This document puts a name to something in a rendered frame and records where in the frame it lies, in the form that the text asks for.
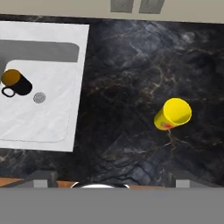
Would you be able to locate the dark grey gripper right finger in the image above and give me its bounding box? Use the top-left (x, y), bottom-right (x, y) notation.
top-left (167, 170), bottom-right (221, 189)

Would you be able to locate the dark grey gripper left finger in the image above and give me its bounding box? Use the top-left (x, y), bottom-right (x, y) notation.
top-left (3, 170), bottom-right (59, 189)

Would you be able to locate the yellow cup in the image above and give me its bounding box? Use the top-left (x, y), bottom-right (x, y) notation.
top-left (153, 97), bottom-right (193, 131)

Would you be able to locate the white sink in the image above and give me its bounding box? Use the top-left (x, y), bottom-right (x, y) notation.
top-left (0, 20), bottom-right (90, 153)

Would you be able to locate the white round object black rim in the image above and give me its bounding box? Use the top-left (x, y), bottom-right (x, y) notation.
top-left (70, 181), bottom-right (130, 189)

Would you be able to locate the black mug with handle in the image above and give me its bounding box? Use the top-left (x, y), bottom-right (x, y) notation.
top-left (0, 68), bottom-right (33, 98)

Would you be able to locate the grey wall socket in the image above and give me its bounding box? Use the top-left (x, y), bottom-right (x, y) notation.
top-left (109, 0), bottom-right (135, 14)
top-left (138, 0), bottom-right (166, 15)

